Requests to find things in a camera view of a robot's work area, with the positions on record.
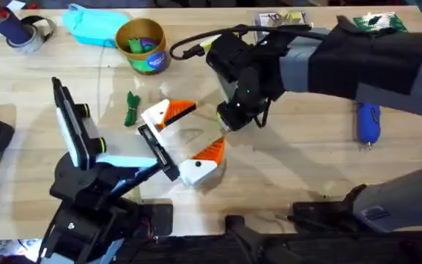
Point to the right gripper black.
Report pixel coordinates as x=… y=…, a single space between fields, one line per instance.
x=255 y=66

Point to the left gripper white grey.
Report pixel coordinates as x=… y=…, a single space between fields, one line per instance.
x=123 y=146

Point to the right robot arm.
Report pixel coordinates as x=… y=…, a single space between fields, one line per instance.
x=379 y=66

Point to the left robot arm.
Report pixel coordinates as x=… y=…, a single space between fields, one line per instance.
x=86 y=227

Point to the green vegetable toy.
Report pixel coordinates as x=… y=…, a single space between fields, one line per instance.
x=132 y=108

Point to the blue electric screwdriver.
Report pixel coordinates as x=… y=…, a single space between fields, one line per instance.
x=368 y=122

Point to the navy holder with sticks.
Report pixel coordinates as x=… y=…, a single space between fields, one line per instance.
x=11 y=25

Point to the clear bag of parts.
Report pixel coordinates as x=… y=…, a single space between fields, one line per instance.
x=269 y=20

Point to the gold tub with toys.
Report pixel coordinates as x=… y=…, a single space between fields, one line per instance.
x=148 y=62

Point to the black upright left wrist plate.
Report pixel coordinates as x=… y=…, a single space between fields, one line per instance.
x=72 y=128

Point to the green board with blocks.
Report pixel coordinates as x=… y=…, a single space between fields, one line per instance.
x=377 y=22

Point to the turquoise soft pouch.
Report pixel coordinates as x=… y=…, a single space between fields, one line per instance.
x=93 y=25

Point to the grey tape roll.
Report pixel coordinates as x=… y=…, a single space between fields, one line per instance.
x=31 y=44

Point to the black rail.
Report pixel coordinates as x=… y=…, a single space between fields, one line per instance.
x=343 y=251

